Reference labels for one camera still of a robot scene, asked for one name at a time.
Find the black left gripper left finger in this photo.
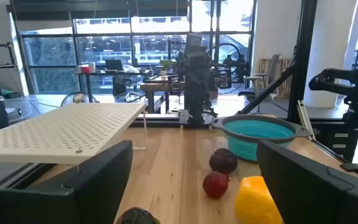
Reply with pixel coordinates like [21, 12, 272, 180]
[0, 139, 134, 224]

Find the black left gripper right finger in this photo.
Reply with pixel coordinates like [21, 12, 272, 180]
[255, 139, 358, 224]

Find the yellow bell pepper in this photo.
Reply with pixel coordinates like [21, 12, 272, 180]
[234, 175, 284, 224]

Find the green avocado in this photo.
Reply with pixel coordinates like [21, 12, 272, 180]
[116, 207, 162, 224]

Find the teal collapsible bowl grey rim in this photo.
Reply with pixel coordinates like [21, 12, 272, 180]
[211, 114, 312, 162]

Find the small red round fruit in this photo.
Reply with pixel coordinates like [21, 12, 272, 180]
[202, 171, 229, 199]

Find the dark purple round fruit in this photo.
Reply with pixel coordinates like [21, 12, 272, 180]
[208, 147, 239, 175]

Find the black drawer cabinet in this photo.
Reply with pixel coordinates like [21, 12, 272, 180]
[311, 123, 358, 162]

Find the round floor fan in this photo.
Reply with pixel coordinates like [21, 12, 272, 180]
[60, 91, 99, 107]

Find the light wood panel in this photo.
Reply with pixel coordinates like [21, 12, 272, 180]
[258, 57, 293, 99]

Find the black office chair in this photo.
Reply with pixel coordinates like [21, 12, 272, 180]
[113, 76, 142, 102]

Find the grey office chair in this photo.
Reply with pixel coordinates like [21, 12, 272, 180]
[238, 53, 282, 103]

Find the black office desk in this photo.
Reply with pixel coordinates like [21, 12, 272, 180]
[75, 70, 154, 103]

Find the wooden desk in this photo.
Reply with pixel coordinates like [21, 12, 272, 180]
[140, 76, 180, 114]

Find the black laptop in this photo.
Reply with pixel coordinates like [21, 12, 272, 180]
[104, 58, 124, 72]

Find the white building pillar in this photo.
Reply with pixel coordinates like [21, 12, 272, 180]
[303, 0, 358, 109]

